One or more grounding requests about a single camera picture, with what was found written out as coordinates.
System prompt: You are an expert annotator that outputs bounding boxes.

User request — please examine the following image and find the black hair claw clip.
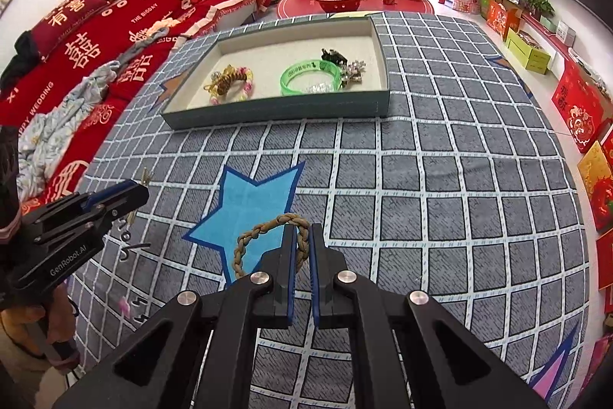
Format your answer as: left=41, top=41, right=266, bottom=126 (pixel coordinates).
left=321, top=49, right=348, bottom=67

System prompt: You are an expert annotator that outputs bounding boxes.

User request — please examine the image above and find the green potted plant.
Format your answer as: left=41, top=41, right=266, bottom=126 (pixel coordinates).
left=521, top=0, right=555, bottom=20

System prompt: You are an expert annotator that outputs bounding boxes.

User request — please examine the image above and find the green translucent bangle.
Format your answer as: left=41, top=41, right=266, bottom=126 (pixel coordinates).
left=280, top=59, right=341, bottom=97

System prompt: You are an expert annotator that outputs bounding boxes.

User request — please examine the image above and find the silver star hair clip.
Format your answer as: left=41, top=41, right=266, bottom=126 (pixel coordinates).
left=340, top=60, right=366, bottom=88

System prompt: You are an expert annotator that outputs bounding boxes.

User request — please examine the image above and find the grey checked star tablecloth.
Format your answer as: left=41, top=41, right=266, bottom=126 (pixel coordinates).
left=70, top=13, right=589, bottom=408

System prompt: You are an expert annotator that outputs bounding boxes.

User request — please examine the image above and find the yellow cord flower hair tie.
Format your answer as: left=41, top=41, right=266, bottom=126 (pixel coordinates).
left=202, top=64, right=249, bottom=99

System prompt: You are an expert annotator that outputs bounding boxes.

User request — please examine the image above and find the pink yellow beaded bracelet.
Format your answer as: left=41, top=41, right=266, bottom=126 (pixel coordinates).
left=209, top=67, right=255, bottom=105

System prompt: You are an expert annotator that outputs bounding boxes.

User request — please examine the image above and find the dark green jewelry tray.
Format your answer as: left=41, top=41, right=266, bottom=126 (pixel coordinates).
left=160, top=16, right=391, bottom=130

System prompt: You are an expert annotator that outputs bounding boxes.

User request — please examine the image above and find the brown spiral hair tie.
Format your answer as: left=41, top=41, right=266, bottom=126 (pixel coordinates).
left=210, top=72, right=243, bottom=98

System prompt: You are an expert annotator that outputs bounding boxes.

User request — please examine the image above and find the brown braided bracelet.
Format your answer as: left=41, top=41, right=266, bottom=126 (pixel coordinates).
left=231, top=213, right=312, bottom=281

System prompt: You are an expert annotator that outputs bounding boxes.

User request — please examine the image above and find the red sofa cover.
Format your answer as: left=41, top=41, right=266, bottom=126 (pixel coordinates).
left=1, top=0, right=270, bottom=212

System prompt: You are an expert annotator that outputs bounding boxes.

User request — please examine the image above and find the red round coffee table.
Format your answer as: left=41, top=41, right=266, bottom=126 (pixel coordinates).
left=276, top=0, right=434, bottom=19

